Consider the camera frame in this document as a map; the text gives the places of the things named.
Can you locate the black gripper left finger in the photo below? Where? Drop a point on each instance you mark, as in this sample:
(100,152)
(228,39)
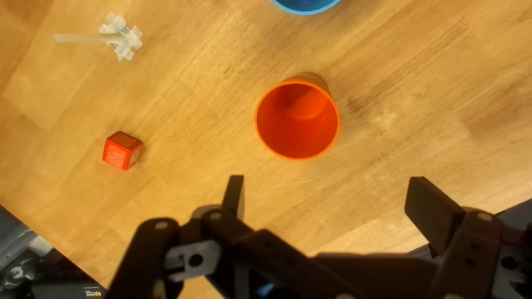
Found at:
(210,244)

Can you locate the red cube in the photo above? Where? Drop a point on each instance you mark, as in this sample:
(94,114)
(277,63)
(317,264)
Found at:
(122,151)

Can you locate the white plastic jack toy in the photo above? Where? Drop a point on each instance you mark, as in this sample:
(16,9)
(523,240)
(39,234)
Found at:
(120,38)

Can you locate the blue plastic cup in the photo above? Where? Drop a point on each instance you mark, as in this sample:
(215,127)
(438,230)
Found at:
(305,6)

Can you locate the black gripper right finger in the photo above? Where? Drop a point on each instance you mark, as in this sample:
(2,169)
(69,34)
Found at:
(466,239)

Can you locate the orange plastic cup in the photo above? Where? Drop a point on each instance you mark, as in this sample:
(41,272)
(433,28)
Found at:
(297,119)

